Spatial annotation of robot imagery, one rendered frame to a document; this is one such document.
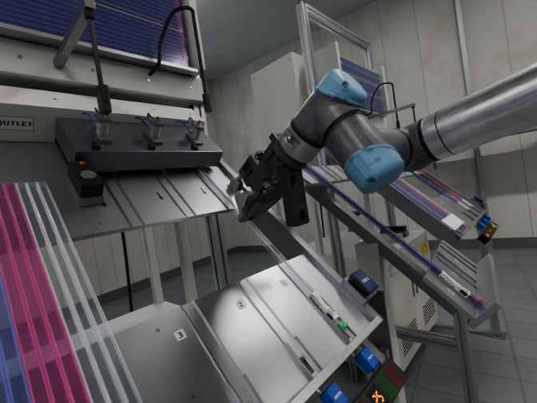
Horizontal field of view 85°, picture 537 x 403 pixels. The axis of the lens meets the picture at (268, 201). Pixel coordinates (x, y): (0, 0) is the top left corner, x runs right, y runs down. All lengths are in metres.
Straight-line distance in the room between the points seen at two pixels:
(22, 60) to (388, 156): 0.73
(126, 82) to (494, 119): 0.77
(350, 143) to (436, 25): 4.01
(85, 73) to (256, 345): 0.69
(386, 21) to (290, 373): 4.37
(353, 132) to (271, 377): 0.36
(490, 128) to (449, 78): 3.72
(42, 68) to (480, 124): 0.81
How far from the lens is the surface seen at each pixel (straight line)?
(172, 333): 0.45
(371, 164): 0.43
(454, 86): 4.19
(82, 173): 0.60
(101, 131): 0.69
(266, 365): 0.47
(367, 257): 0.82
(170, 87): 0.93
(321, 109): 0.48
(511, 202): 4.14
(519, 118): 0.50
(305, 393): 0.46
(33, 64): 0.83
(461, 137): 0.51
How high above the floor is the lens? 0.99
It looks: 1 degrees down
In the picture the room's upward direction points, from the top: 9 degrees counter-clockwise
